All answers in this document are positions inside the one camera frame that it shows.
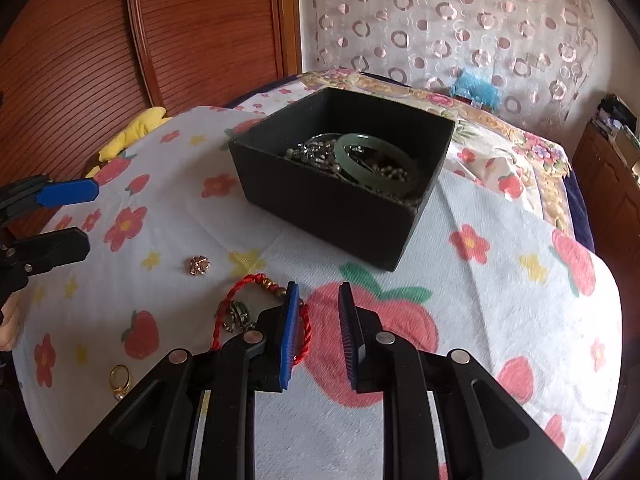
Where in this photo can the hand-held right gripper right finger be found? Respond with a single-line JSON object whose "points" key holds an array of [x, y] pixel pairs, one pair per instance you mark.
{"points": [[350, 340]]}

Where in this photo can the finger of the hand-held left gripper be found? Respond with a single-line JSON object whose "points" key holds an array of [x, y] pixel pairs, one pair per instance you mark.
{"points": [[70, 192], [55, 252]]}

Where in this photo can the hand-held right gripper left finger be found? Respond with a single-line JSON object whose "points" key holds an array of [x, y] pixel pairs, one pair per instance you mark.
{"points": [[289, 340]]}

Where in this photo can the green pendant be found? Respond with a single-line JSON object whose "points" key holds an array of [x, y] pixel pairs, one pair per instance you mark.
{"points": [[235, 315]]}

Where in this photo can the gold flower brooch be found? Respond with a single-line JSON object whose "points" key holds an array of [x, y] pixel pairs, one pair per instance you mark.
{"points": [[198, 265]]}

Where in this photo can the black jewelry box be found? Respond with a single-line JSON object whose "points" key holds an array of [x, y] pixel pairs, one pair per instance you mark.
{"points": [[325, 220]]}

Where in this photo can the pale green jade bangle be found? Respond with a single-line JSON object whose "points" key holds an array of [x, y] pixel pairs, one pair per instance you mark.
{"points": [[345, 157]]}

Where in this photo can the person's left hand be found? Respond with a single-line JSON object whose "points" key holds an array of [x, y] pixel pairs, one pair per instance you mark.
{"points": [[7, 330]]}

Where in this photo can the yellow plush pillow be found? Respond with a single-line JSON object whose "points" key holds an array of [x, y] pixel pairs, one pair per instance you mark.
{"points": [[135, 132]]}

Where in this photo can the wooden slatted wardrobe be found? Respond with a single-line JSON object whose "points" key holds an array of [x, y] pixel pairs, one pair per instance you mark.
{"points": [[200, 35]]}

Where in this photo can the dark blue bed sheet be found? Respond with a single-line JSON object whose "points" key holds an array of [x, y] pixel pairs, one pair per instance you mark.
{"points": [[580, 200]]}

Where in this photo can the blue plastic bag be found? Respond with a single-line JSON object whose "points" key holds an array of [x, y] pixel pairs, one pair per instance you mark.
{"points": [[475, 87]]}

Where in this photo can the wooden low cabinet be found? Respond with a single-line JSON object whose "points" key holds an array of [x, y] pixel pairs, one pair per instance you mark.
{"points": [[607, 185]]}

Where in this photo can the circle print sheer curtain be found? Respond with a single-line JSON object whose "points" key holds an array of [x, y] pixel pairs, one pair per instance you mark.
{"points": [[450, 20]]}

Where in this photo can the cardboard box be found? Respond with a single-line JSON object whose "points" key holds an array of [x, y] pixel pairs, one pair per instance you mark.
{"points": [[630, 145]]}

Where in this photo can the pile of clothes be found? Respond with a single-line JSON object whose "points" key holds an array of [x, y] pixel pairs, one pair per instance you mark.
{"points": [[612, 110]]}

